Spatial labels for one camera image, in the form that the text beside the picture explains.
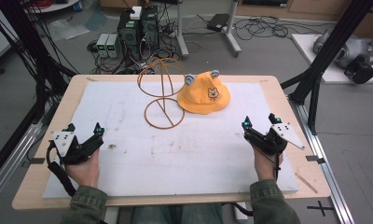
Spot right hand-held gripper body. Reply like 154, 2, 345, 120
243, 121, 307, 157

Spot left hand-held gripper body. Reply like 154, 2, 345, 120
47, 130, 104, 166

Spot person's left hand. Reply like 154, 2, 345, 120
64, 148, 101, 189

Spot person's right hand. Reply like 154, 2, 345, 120
252, 142, 284, 182

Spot light wooden table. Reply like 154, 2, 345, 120
11, 74, 332, 211

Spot grey tape piece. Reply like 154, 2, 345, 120
21, 157, 46, 169
305, 154, 326, 165

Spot yellow bucket hat with ears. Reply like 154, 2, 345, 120
176, 69, 232, 116

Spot thin wooden stick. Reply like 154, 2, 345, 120
294, 172, 319, 195

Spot white platform board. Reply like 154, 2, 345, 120
291, 33, 373, 85

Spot white foam mat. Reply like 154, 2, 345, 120
41, 80, 300, 200

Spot black cross tape mark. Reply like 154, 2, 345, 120
306, 200, 335, 217

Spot grey power supply unit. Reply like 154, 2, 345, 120
105, 33, 121, 59
95, 33, 110, 59

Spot grey metal stand leg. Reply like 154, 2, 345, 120
174, 0, 190, 61
222, 0, 242, 59

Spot clear plastic sheet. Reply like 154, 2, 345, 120
47, 18, 91, 42

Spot black device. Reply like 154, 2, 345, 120
343, 55, 373, 86

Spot grey robot device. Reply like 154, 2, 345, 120
312, 28, 373, 70

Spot black computer tower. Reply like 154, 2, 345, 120
117, 8, 143, 62
140, 5, 160, 51

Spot flat black box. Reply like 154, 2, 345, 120
205, 12, 230, 33

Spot teal sheet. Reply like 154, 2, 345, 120
83, 9, 109, 32

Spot person's legs in jeans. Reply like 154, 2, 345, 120
131, 203, 225, 224

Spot white box on tower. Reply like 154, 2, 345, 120
129, 6, 143, 21

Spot white round table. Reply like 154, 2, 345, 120
23, 0, 80, 14

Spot thin black cable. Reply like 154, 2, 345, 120
251, 143, 282, 183

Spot aluminium rail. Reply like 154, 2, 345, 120
0, 119, 44, 209
287, 95, 356, 224

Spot orange wire hat stand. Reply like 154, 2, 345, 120
136, 57, 187, 131

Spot black frame strut with cables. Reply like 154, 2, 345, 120
0, 0, 78, 185

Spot tangle of black cables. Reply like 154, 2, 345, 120
232, 14, 304, 42

